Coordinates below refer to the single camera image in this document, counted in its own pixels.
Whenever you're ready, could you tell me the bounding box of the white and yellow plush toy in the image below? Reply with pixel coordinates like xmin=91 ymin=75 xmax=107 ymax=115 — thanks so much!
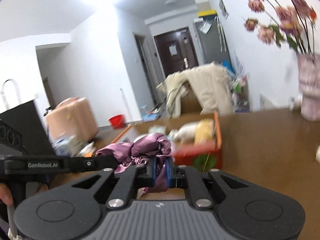
xmin=169 ymin=119 xmax=216 ymax=145

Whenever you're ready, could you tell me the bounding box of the person's left hand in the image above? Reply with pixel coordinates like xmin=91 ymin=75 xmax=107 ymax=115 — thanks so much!
xmin=0 ymin=183 xmax=14 ymax=206

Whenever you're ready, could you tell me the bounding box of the red cardboard fruit box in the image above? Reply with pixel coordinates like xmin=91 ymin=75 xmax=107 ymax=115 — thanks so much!
xmin=111 ymin=111 xmax=223 ymax=173

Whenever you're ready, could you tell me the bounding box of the blue and white tissue pack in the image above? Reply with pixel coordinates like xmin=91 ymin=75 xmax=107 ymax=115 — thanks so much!
xmin=52 ymin=136 xmax=96 ymax=157

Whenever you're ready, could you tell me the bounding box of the black paper shopping bag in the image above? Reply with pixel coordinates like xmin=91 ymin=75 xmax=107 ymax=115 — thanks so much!
xmin=0 ymin=79 xmax=57 ymax=157

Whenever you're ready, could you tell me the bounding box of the red plastic bucket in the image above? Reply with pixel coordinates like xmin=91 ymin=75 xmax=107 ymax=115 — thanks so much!
xmin=109 ymin=114 xmax=125 ymax=129

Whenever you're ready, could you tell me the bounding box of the brown wooden chair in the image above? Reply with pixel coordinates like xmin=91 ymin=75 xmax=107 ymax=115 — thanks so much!
xmin=181 ymin=82 xmax=202 ymax=114

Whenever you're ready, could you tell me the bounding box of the pink hard-shell suitcase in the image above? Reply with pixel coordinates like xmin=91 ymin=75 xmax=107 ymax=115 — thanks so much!
xmin=46 ymin=97 xmax=99 ymax=142

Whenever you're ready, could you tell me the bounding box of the beige coat on chair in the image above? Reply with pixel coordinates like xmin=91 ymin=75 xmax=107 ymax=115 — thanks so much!
xmin=156 ymin=62 xmax=233 ymax=118

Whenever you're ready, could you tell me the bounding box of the dark brown entrance door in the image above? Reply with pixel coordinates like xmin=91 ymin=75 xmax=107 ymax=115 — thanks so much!
xmin=154 ymin=27 xmax=199 ymax=77

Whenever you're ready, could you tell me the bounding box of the grey refrigerator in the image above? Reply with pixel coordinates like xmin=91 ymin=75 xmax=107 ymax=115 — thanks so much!
xmin=194 ymin=14 xmax=231 ymax=66

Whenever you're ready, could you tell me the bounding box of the yellow box on refrigerator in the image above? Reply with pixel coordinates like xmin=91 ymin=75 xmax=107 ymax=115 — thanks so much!
xmin=197 ymin=10 xmax=216 ymax=17

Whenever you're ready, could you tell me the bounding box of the pink textured ceramic vase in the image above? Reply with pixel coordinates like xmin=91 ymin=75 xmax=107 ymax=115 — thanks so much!
xmin=297 ymin=54 xmax=320 ymax=121

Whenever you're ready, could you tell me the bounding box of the dried pink rose bouquet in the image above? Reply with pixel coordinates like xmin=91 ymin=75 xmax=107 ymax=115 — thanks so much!
xmin=244 ymin=0 xmax=317 ymax=56

